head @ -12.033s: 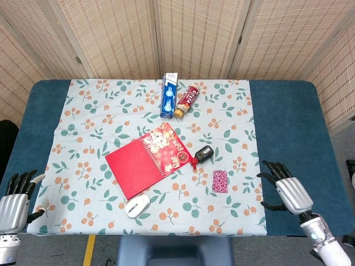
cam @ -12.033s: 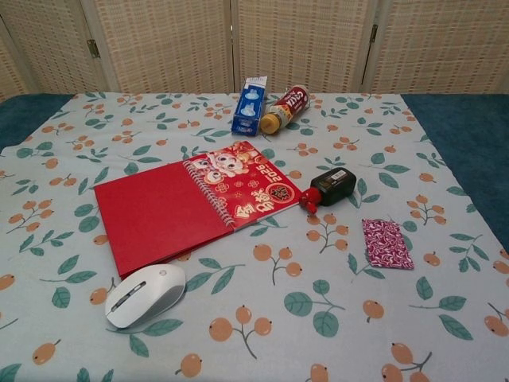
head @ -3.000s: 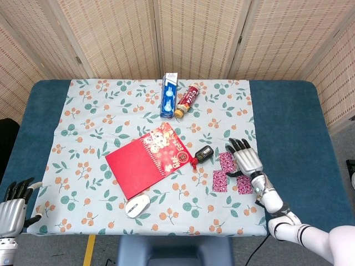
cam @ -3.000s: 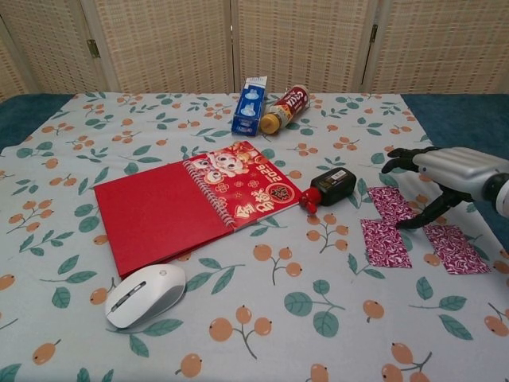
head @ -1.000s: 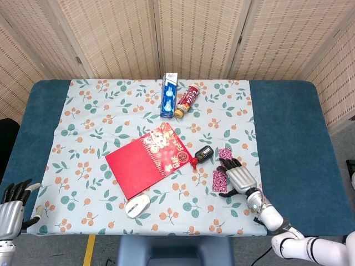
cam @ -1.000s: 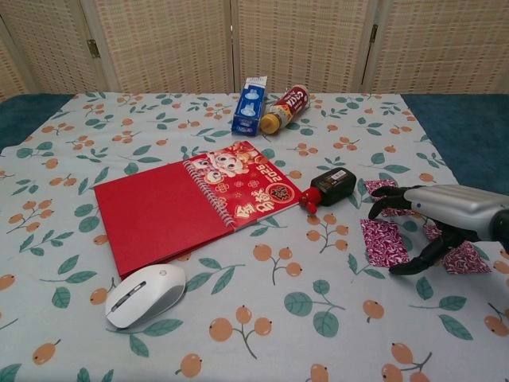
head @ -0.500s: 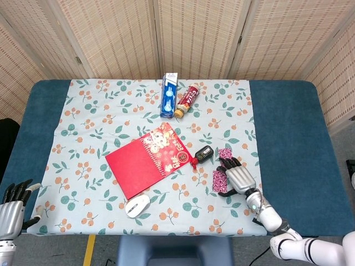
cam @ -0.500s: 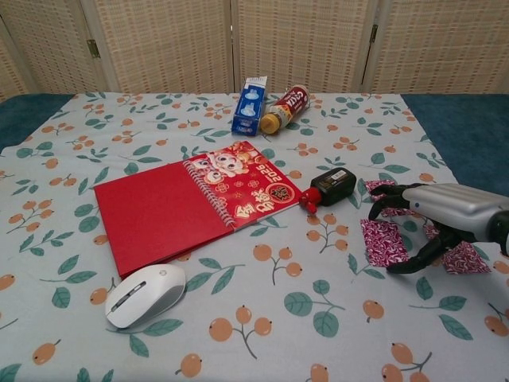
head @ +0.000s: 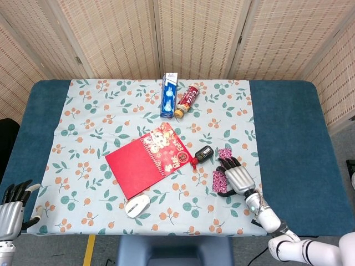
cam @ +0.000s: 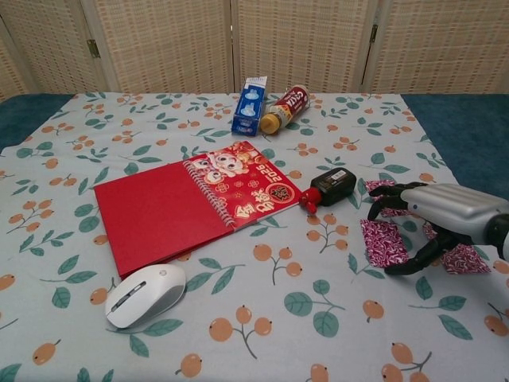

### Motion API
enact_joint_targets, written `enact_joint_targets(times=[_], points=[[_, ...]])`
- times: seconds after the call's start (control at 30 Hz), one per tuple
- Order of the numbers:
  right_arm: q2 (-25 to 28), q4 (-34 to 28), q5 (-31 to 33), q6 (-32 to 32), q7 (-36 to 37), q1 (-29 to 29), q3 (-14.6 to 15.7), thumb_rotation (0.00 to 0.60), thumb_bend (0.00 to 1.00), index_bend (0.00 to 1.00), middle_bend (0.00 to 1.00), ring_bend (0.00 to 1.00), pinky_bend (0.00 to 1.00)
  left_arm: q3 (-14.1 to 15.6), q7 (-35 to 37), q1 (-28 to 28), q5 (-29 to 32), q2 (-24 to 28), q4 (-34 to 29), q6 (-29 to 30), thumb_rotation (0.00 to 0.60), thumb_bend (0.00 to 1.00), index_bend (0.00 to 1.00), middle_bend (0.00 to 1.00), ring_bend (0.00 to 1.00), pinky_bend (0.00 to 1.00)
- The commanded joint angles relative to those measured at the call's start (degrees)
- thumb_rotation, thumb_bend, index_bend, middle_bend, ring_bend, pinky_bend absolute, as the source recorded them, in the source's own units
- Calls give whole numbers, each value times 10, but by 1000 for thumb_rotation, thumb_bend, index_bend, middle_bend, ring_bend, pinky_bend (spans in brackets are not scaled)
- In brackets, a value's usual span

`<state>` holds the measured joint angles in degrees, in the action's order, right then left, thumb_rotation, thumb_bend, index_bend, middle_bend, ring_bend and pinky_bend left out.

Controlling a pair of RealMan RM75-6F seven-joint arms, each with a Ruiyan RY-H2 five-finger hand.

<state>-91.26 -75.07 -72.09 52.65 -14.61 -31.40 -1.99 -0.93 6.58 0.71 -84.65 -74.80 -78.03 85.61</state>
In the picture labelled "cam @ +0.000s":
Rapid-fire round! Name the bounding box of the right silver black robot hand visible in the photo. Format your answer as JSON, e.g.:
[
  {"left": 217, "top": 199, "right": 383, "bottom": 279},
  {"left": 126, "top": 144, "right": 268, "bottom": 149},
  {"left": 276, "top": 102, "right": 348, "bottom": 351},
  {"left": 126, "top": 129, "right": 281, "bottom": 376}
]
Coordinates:
[{"left": 366, "top": 181, "right": 508, "bottom": 278}]

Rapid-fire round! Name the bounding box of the magenta patterned packet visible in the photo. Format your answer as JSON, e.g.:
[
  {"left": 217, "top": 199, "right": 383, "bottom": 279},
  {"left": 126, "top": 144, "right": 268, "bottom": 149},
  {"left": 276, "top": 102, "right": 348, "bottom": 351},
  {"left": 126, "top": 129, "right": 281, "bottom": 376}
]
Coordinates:
[
  {"left": 359, "top": 218, "right": 409, "bottom": 268},
  {"left": 422, "top": 222, "right": 492, "bottom": 275},
  {"left": 364, "top": 179, "right": 414, "bottom": 218}
]

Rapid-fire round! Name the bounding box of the black ink bottle red cap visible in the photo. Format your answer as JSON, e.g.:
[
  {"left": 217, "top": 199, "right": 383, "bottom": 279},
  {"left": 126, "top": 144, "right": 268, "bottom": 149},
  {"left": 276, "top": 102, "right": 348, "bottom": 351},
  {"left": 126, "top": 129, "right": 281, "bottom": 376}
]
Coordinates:
[{"left": 301, "top": 167, "right": 357, "bottom": 216}]

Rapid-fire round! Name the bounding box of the red Costa coffee bottle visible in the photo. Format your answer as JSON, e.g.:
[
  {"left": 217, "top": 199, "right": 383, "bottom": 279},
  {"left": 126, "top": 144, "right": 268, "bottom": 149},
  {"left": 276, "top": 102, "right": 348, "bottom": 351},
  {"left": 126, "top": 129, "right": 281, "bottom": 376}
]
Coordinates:
[{"left": 260, "top": 83, "right": 310, "bottom": 136}]

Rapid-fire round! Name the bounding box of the floral print tablecloth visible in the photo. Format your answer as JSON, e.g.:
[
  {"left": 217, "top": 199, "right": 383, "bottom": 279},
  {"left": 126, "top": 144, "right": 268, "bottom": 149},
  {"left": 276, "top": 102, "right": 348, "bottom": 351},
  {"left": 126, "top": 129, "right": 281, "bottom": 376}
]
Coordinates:
[{"left": 0, "top": 91, "right": 509, "bottom": 382}]

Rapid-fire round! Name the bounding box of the blue toothpaste box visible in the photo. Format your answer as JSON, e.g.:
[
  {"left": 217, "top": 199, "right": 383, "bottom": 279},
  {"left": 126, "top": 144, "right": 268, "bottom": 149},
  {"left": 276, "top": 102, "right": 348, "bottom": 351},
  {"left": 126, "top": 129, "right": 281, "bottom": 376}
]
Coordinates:
[{"left": 231, "top": 76, "right": 268, "bottom": 136}]

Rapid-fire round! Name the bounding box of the red spiral desk calendar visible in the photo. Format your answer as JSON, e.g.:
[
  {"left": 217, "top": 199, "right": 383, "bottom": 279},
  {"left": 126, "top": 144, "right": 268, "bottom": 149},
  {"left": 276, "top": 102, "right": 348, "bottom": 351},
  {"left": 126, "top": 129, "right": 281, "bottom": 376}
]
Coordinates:
[{"left": 93, "top": 140, "right": 302, "bottom": 281}]

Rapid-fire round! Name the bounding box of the white computer mouse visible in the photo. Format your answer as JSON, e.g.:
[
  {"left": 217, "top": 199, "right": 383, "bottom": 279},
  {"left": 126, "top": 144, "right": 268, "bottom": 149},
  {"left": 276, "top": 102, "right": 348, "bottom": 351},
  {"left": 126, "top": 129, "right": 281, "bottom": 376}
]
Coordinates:
[{"left": 104, "top": 263, "right": 187, "bottom": 330}]

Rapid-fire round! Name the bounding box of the woven bamboo folding screen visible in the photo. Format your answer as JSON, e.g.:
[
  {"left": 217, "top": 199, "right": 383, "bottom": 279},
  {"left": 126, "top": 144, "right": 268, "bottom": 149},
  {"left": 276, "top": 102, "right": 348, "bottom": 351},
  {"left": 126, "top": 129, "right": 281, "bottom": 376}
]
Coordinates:
[{"left": 0, "top": 0, "right": 509, "bottom": 101}]

